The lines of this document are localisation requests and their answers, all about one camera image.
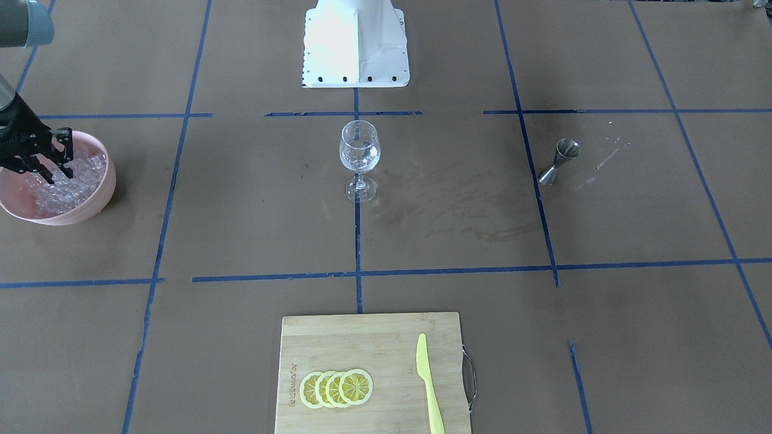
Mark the steel double jigger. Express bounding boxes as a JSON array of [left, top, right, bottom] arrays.
[[537, 138, 581, 185]]

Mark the bamboo cutting board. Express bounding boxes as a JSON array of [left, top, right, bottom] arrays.
[[274, 312, 472, 433]]

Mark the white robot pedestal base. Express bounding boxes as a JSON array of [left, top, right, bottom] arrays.
[[302, 1, 411, 89]]

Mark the clear wine glass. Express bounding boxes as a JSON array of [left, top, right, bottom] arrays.
[[338, 120, 381, 203]]

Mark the yellow plastic knife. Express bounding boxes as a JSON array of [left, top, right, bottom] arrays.
[[414, 333, 446, 433]]

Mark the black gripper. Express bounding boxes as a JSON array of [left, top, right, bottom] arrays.
[[1, 95, 74, 184]]

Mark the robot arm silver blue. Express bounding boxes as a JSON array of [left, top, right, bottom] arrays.
[[1, 1, 74, 184]]

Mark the clear ice cubes pile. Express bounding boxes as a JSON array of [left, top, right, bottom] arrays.
[[27, 150, 107, 219]]

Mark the lemon slice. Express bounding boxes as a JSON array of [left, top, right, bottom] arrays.
[[314, 371, 336, 407], [325, 373, 350, 407], [338, 368, 374, 406], [300, 371, 322, 409]]

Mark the pink bowl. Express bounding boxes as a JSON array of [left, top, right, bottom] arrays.
[[1, 131, 116, 226]]

